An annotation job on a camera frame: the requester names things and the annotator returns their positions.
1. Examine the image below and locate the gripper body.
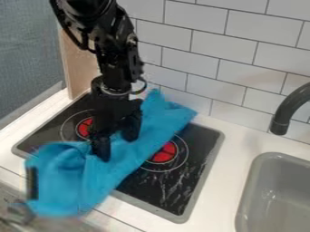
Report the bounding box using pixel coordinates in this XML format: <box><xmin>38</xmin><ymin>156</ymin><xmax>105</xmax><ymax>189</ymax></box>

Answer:
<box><xmin>85</xmin><ymin>75</ymin><xmax>144</xmax><ymax>142</ymax></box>

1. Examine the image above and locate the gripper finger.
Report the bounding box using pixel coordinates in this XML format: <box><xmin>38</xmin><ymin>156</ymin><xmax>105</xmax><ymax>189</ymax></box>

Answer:
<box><xmin>120</xmin><ymin>111</ymin><xmax>143</xmax><ymax>143</ymax></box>
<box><xmin>89</xmin><ymin>135</ymin><xmax>113</xmax><ymax>163</ymax></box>

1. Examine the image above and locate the blue cloth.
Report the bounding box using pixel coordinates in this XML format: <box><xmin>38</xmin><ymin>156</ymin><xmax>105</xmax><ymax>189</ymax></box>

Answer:
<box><xmin>23</xmin><ymin>88</ymin><xmax>199</xmax><ymax>219</ymax></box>

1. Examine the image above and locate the toy stove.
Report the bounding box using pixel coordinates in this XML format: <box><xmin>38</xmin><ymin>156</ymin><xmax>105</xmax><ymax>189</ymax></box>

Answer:
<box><xmin>11</xmin><ymin>92</ymin><xmax>227</xmax><ymax>225</ymax></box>

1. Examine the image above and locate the tap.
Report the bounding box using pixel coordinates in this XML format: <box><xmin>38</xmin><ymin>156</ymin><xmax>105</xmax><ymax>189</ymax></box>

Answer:
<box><xmin>267</xmin><ymin>82</ymin><xmax>310</xmax><ymax>136</ymax></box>

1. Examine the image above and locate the toy sink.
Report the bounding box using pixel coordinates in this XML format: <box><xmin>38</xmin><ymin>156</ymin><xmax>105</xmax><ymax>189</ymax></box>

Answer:
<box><xmin>233</xmin><ymin>151</ymin><xmax>310</xmax><ymax>232</ymax></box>

